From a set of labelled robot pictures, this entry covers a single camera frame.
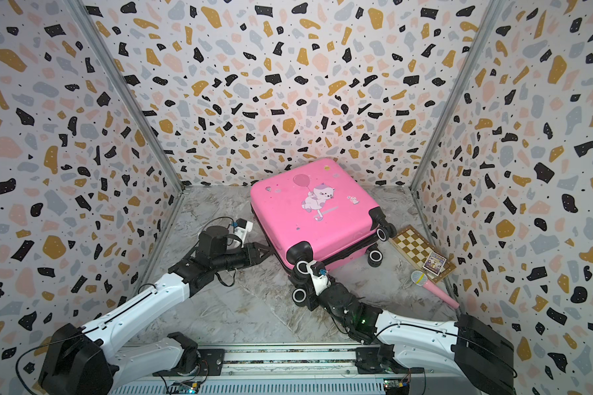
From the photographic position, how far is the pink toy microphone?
0.87 m

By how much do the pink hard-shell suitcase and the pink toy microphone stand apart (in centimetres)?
14

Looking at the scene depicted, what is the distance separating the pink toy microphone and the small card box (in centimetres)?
2

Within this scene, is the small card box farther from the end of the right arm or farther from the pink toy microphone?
the end of the right arm

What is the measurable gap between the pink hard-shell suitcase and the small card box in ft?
0.57

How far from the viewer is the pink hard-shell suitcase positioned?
79 centimetres

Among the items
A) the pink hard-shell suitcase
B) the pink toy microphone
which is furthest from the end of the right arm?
the pink toy microphone

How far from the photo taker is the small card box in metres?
0.92
